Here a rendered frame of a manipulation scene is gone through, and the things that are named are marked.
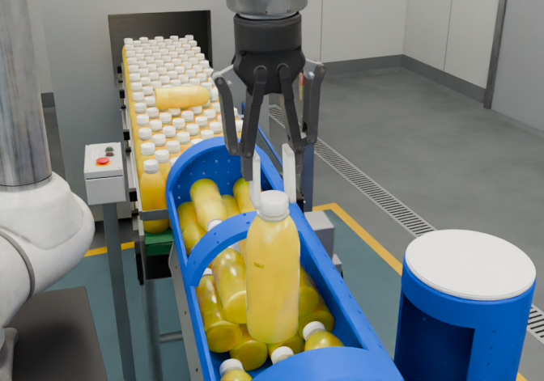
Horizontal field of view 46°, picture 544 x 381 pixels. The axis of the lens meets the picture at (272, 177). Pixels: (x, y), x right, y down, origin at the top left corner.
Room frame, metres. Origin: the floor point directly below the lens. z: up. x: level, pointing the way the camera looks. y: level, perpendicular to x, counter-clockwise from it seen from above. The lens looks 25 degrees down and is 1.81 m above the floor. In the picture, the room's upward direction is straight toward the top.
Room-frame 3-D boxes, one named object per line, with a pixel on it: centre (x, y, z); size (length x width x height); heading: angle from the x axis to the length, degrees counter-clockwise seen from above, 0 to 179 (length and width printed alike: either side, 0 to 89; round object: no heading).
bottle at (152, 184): (1.61, 0.33, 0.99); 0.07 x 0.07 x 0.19
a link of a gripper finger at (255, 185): (0.72, 0.02, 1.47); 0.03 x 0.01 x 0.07; 15
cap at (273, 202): (0.72, 0.00, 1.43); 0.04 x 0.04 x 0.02
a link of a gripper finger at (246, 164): (0.71, 0.04, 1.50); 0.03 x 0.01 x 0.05; 105
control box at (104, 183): (1.66, 0.47, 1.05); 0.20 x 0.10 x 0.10; 14
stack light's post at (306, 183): (1.98, -0.12, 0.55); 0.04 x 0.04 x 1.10; 14
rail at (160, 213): (1.60, 0.16, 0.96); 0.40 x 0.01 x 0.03; 104
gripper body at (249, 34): (0.72, 0.00, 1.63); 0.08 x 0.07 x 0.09; 105
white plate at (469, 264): (1.22, -0.44, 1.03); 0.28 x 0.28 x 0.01
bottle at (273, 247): (0.72, 0.00, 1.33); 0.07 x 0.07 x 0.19
